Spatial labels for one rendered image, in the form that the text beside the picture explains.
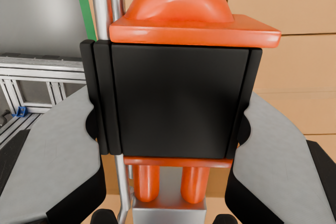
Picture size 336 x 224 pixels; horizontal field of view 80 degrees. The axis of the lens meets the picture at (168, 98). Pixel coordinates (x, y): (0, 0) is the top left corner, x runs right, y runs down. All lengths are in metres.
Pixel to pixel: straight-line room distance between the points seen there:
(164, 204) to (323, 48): 0.73
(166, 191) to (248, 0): 0.59
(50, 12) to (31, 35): 0.19
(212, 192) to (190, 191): 0.27
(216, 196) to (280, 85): 0.50
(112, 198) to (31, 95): 1.01
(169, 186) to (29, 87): 1.21
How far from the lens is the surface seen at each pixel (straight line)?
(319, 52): 0.82
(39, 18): 1.40
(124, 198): 0.17
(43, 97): 1.33
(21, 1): 1.43
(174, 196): 0.19
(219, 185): 0.46
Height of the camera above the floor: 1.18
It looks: 60 degrees down
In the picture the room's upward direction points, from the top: 178 degrees counter-clockwise
